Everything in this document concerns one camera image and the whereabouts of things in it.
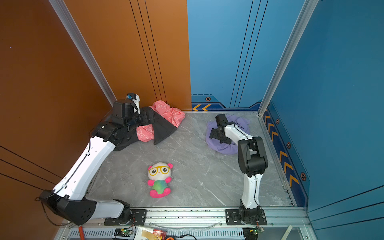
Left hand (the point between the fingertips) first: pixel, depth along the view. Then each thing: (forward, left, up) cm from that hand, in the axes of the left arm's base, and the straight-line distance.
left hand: (147, 111), depth 73 cm
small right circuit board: (-45, -53, -34) cm, 77 cm away
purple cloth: (-1, -42, -31) cm, 53 cm away
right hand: (+6, -38, -31) cm, 49 cm away
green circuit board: (-46, +8, -36) cm, 59 cm away
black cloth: (+13, +1, -30) cm, 32 cm away
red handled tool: (-47, +29, -35) cm, 65 cm away
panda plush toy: (-21, -4, -28) cm, 36 cm away
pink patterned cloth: (+26, -5, -30) cm, 40 cm away
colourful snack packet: (-47, -3, -31) cm, 56 cm away
